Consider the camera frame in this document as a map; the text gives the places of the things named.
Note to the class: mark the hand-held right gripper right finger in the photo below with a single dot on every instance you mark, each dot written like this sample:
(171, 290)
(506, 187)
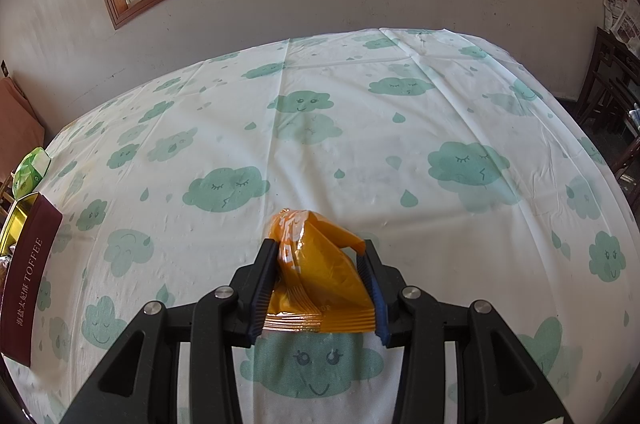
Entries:
(375, 304)

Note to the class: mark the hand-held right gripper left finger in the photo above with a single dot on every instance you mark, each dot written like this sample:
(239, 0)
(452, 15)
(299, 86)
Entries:
(262, 299)

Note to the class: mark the orange snack packet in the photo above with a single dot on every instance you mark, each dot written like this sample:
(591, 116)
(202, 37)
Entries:
(320, 284)

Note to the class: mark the gold tin box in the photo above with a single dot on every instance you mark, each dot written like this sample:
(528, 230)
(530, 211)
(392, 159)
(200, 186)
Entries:
(30, 284)

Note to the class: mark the cloud print tablecloth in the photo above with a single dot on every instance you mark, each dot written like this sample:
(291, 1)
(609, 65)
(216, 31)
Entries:
(350, 144)

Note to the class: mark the green tissue pack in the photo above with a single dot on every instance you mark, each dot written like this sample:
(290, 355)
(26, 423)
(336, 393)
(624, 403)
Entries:
(32, 171)

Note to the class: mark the pink cloth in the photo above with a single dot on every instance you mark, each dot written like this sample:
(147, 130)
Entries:
(12, 114)

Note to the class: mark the dark wooden chair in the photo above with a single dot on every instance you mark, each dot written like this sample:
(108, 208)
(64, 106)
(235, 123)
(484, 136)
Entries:
(610, 94)

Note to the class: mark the newspaper sheets on wall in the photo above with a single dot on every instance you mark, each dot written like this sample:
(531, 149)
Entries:
(622, 17)

